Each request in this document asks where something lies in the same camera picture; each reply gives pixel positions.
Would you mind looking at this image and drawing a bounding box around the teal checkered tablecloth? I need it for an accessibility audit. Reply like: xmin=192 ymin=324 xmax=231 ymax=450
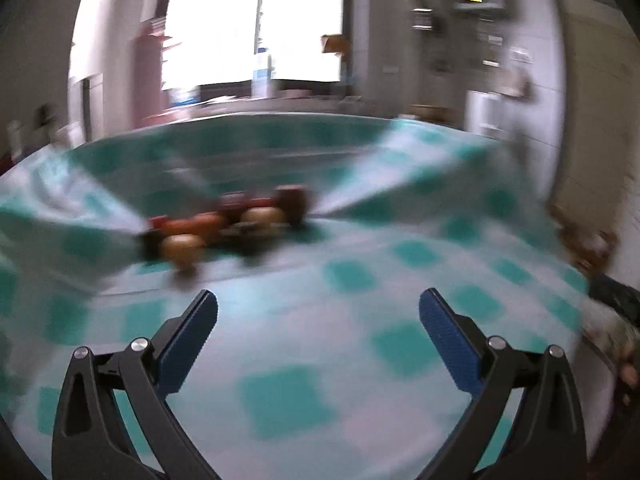
xmin=0 ymin=112 xmax=591 ymax=480

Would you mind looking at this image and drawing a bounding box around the white bottle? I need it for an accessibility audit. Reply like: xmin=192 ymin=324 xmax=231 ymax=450
xmin=251 ymin=54 xmax=273 ymax=97

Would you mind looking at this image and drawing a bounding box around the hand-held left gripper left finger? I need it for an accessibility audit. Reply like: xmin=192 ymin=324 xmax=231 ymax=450
xmin=51 ymin=289 xmax=221 ymax=480

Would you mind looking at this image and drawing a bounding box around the white kitchen counter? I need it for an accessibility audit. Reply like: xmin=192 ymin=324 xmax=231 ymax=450
xmin=165 ymin=91 xmax=371 ymax=118

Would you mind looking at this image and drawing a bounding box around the white cabinet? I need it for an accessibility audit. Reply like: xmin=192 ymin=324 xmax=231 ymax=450
xmin=465 ymin=90 xmax=501 ymax=136

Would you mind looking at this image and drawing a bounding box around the dark purple plum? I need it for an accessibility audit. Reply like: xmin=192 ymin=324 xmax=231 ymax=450
xmin=217 ymin=194 xmax=251 ymax=221
xmin=140 ymin=232 xmax=163 ymax=261

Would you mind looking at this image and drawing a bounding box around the large orange tangerine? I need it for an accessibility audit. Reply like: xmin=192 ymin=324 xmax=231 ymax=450
xmin=167 ymin=213 xmax=223 ymax=236

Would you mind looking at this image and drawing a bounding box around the yellow brown-blotched round fruit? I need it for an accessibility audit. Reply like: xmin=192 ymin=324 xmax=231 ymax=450
xmin=240 ymin=206 xmax=287 ymax=231

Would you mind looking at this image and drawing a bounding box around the bright window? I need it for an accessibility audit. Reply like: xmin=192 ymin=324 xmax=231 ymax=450
xmin=162 ymin=0 xmax=346 ymax=86

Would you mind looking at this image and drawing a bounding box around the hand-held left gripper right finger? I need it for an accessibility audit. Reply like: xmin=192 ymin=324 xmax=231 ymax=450
xmin=419 ymin=288 xmax=588 ymax=480

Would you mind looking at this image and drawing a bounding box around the dark red large fruit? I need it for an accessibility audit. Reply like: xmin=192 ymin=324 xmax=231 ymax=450
xmin=276 ymin=186 xmax=308 ymax=226

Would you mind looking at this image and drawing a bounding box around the pale yellow round fruit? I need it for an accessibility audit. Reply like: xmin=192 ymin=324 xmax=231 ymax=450
xmin=161 ymin=234 xmax=207 ymax=267

